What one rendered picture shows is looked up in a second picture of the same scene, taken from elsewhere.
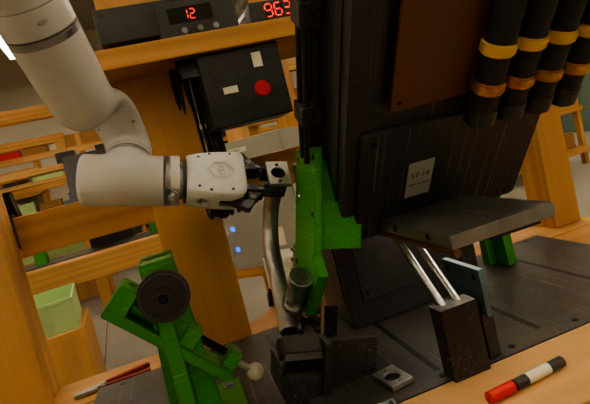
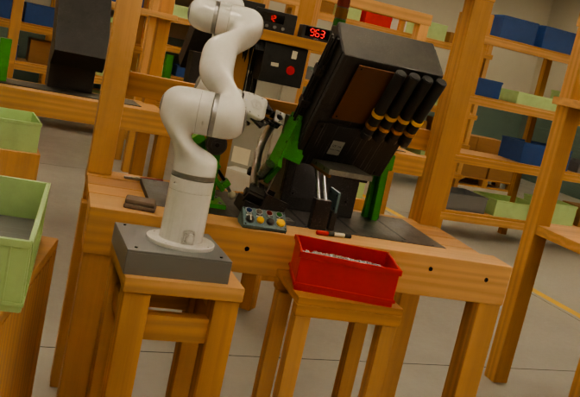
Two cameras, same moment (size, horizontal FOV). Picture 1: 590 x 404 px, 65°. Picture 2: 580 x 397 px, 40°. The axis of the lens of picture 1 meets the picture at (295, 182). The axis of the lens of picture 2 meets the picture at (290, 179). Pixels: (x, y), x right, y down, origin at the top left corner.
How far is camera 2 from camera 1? 206 cm
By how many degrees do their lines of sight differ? 5
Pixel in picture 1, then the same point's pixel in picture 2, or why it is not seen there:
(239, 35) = (291, 40)
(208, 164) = (252, 99)
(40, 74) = not seen: hidden behind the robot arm
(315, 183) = (293, 129)
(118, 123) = not seen: hidden behind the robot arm
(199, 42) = (271, 36)
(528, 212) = (362, 175)
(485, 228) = (343, 173)
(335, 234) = (292, 154)
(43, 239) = (138, 90)
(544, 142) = (437, 171)
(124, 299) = (199, 138)
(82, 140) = not seen: outside the picture
